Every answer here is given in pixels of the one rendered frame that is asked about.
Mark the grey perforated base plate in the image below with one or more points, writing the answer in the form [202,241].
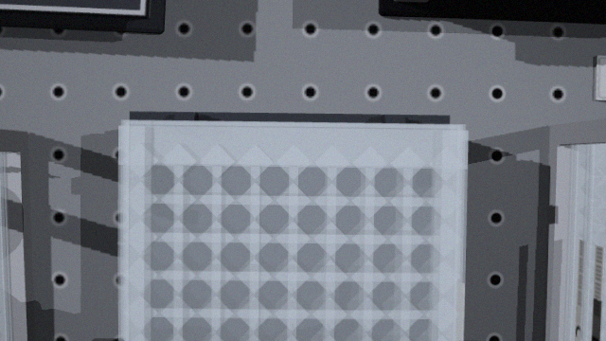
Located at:
[508,81]

